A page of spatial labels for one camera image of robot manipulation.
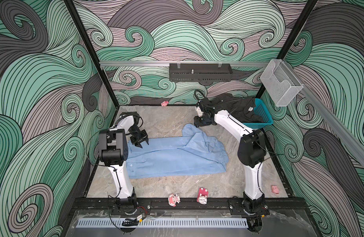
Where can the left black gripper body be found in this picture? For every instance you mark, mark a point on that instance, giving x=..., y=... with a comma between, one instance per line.
x=137, y=136

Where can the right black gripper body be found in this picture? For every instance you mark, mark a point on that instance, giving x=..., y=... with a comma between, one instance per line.
x=202, y=121

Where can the light blue long sleeve shirt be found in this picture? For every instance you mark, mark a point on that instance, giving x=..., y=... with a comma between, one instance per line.
x=194, y=153

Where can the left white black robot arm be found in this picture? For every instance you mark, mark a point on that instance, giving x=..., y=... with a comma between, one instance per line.
x=114, y=152

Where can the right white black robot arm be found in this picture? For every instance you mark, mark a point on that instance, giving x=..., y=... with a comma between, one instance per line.
x=251, y=151

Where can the dark grey long sleeve shirt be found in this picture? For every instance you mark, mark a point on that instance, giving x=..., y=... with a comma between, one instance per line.
x=240, y=108

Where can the pink toy at back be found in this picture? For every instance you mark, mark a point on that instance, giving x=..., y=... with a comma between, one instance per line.
x=164, y=103

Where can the teal plastic basket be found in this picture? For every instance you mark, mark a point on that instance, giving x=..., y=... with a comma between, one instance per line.
x=262, y=111

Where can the pink white figurine toy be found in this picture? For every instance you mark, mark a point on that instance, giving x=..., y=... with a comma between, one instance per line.
x=173, y=199

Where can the pink toy right edge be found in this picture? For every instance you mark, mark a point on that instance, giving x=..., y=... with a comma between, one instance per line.
x=275, y=189

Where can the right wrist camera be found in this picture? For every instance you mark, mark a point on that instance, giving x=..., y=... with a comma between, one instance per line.
x=199, y=111

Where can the black perforated wall tray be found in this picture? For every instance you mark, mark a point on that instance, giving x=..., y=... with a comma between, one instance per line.
x=204, y=73

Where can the black frame post left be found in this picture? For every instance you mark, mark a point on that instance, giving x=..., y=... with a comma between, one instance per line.
x=83, y=33

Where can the black frame post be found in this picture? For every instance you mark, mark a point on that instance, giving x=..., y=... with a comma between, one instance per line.
x=83, y=33
x=297, y=43

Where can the aluminium wall rail back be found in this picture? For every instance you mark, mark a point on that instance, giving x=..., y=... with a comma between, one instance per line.
x=142, y=63

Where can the aluminium wall rail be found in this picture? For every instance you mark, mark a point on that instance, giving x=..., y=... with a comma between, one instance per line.
x=142, y=63
x=339, y=99

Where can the clear plastic wall bin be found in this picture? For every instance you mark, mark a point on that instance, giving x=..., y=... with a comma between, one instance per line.
x=281, y=82

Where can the white slotted cable duct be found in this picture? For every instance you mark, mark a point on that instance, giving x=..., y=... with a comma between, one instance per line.
x=165, y=223

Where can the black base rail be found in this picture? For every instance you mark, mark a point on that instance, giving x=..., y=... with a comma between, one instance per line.
x=154, y=206

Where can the aluminium wall rail right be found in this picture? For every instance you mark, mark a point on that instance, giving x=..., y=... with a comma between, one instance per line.
x=339, y=99

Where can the black frame post right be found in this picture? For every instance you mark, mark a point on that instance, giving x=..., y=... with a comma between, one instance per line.
x=297, y=43

